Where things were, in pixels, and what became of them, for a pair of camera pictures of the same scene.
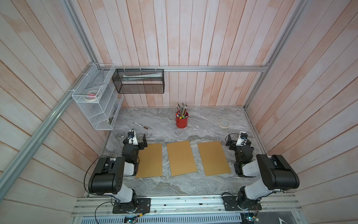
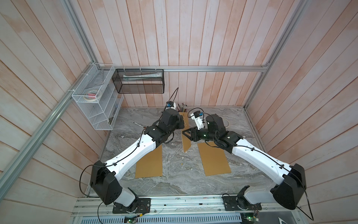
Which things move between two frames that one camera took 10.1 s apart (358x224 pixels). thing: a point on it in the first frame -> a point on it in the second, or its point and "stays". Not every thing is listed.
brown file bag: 181,158 -> 186,141
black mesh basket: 139,80 stays
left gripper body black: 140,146 -> 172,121
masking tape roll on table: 223,123 stays
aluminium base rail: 207,206 stays
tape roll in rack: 91,95 stays
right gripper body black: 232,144 -> 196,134
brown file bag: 214,159 stays
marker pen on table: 144,127 stays
